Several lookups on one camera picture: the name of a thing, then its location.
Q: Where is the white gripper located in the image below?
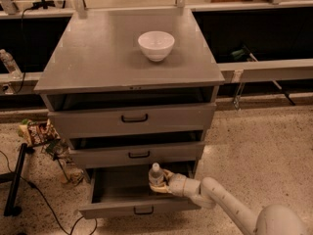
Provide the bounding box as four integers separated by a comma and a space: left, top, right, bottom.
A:
150, 169, 187, 197

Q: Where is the clear plastic water bottle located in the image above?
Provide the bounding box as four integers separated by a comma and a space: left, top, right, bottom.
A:
149, 163, 164, 187

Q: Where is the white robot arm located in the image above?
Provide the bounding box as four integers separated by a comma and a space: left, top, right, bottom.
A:
149, 164, 308, 235

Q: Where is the grey middle drawer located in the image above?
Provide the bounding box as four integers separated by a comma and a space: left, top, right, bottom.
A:
69, 141, 204, 168

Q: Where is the grey drawer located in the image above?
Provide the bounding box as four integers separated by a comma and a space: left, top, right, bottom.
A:
69, 141, 204, 168
49, 103, 216, 139
79, 164, 199, 219

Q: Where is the grey bottom drawer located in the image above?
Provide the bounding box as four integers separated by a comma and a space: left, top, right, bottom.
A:
79, 164, 199, 219

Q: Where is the grey top drawer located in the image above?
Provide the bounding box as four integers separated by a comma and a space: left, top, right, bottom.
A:
49, 103, 216, 139

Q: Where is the clear bottle at left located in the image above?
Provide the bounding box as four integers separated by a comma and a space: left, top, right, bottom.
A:
0, 49, 22, 79

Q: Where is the crumpled wrapper on floor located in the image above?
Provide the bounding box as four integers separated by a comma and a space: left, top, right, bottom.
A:
59, 160, 84, 185

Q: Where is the white ceramic bowl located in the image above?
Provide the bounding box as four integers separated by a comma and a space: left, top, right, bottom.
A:
138, 31, 175, 62

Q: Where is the snack bag on floor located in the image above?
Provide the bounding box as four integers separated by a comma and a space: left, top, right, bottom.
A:
18, 119, 60, 147

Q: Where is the black stand leg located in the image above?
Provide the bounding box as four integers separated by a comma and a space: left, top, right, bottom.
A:
0, 143, 33, 216

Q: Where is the black floor cable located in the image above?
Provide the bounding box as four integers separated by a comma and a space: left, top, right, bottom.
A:
0, 151, 98, 235

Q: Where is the green object behind rail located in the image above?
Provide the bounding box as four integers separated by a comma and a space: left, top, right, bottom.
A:
230, 49, 247, 61

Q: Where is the metal rail frame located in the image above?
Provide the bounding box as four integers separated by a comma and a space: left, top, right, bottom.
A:
1, 7, 312, 112

